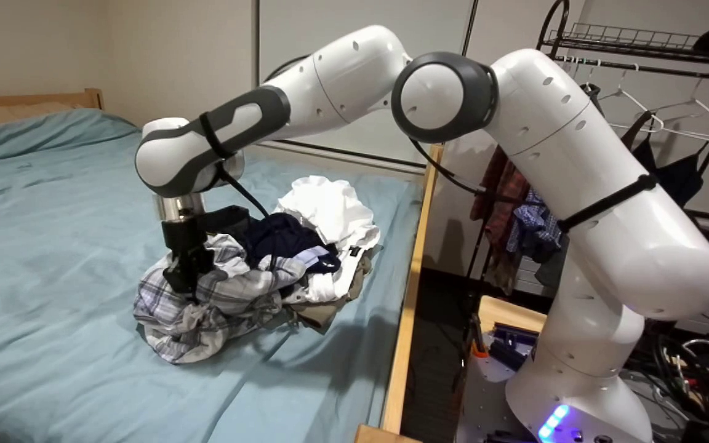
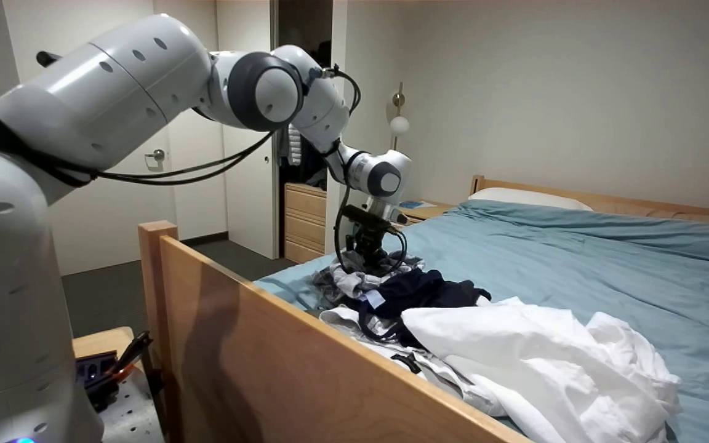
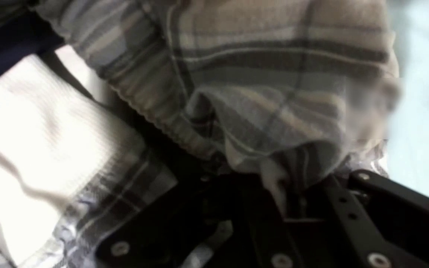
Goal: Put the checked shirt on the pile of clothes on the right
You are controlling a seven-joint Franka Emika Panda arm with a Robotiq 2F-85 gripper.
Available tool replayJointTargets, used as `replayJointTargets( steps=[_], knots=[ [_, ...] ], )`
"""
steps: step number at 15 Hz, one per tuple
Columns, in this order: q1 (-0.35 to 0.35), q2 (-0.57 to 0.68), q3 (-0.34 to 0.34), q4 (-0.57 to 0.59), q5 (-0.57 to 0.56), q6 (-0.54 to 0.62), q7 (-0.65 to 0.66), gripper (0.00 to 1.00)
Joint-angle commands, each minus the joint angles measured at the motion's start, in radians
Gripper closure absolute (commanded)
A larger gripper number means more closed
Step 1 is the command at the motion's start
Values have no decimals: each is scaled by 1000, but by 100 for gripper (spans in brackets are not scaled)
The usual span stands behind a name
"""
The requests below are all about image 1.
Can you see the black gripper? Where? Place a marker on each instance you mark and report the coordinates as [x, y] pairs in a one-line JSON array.
[[186, 240]]

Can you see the checked shirt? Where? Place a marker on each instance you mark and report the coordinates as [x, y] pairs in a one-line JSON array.
[[190, 320]]

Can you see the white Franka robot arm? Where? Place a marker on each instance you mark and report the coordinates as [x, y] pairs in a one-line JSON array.
[[616, 246]]

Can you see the white crumpled shirt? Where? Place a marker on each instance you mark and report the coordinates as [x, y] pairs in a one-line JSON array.
[[330, 211]]

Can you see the red plaid hanging shirt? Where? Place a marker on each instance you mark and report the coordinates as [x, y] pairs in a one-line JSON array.
[[497, 198]]

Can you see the blue hanging shirt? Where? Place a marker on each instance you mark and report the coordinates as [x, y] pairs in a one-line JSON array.
[[540, 229]]

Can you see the black metal clothes rack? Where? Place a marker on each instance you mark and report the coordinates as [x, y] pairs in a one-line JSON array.
[[616, 37]]

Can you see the beige garment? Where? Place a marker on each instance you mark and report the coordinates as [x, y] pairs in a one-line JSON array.
[[320, 316]]

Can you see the wooden bed footboard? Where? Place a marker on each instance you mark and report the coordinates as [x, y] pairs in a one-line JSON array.
[[406, 327]]

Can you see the wooden bed headboard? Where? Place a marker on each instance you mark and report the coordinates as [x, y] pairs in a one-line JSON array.
[[24, 104]]

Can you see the wooden tool box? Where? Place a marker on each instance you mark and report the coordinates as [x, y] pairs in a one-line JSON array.
[[510, 310]]

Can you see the blue box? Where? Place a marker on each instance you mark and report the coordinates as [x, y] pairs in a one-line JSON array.
[[512, 345]]

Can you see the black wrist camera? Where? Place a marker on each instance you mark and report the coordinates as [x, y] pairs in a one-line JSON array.
[[221, 219]]

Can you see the grey perforated base plate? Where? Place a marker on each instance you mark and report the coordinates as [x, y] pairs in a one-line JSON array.
[[485, 401]]

